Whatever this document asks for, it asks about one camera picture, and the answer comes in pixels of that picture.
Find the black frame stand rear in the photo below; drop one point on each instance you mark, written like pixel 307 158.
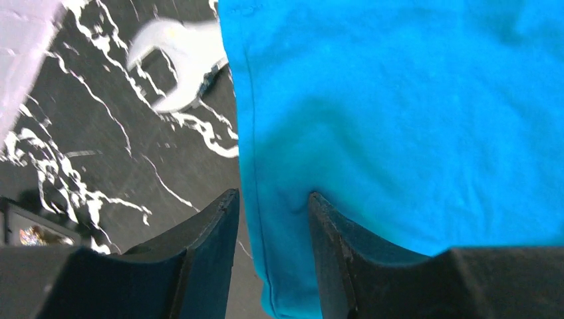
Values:
pixel 21 227

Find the blue garment cloth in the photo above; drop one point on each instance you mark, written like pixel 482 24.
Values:
pixel 431 123

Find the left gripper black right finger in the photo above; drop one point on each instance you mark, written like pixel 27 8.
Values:
pixel 362 275

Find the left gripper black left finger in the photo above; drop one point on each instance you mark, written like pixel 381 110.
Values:
pixel 183 273

